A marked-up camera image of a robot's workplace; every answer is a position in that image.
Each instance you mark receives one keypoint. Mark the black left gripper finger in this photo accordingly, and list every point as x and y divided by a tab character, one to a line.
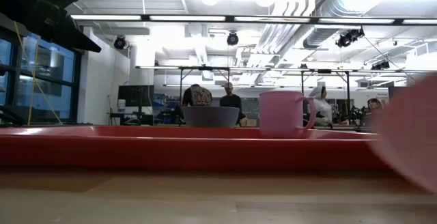
80	41

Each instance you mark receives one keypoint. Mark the blue bowl grey outside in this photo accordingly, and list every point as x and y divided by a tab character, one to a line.
211	116

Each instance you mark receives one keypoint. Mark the pink mug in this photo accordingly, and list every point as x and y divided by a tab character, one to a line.
278	114

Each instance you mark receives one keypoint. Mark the pink plate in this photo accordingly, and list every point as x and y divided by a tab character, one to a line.
413	135

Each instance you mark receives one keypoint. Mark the red plastic tray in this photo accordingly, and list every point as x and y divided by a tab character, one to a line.
170	149

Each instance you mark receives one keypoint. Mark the large window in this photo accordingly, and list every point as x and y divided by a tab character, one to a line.
51	80

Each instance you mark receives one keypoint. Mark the person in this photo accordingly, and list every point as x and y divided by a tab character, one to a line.
197	96
374	104
321	108
230	101

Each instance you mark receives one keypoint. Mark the overhead light bar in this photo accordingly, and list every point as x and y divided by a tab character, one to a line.
239	19

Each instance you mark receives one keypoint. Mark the black wall monitor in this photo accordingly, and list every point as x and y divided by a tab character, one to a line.
136	96

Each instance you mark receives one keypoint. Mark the black rig frame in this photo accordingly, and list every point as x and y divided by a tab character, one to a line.
205	68

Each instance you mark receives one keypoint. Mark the silver ventilation duct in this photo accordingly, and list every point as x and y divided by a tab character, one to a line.
336	12

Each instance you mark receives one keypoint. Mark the black hanging camera cluster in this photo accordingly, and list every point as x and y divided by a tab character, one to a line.
348	38

